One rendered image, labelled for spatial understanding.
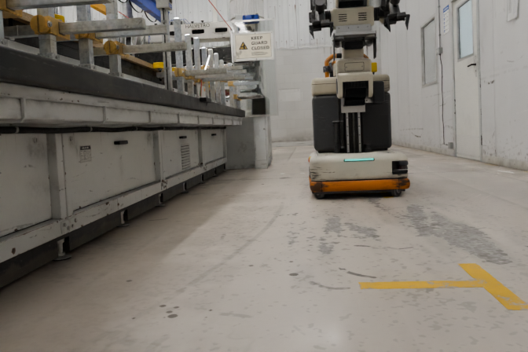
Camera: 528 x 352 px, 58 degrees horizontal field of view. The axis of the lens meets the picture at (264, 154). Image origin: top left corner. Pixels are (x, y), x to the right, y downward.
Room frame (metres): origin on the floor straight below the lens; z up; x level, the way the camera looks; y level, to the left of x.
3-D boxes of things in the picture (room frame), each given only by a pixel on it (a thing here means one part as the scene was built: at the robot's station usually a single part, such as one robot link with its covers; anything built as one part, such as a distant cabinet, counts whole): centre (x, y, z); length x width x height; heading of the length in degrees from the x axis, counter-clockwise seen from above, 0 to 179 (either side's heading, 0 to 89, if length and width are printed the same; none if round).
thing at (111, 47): (1.94, 0.57, 0.82); 0.14 x 0.06 x 0.05; 175
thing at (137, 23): (1.46, 0.55, 0.80); 0.43 x 0.03 x 0.04; 85
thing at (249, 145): (6.09, 0.74, 0.95); 1.65 x 0.70 x 1.90; 85
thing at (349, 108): (3.17, -0.67, 0.68); 0.28 x 0.27 x 0.25; 85
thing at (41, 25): (1.44, 0.62, 0.80); 0.14 x 0.06 x 0.05; 175
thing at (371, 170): (3.34, -0.63, 0.16); 0.67 x 0.64 x 0.25; 175
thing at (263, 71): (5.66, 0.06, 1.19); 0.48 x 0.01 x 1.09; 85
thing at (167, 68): (2.65, 0.51, 0.93); 0.05 x 0.05 x 0.45; 85
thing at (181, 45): (1.95, 0.51, 0.82); 0.43 x 0.03 x 0.04; 85
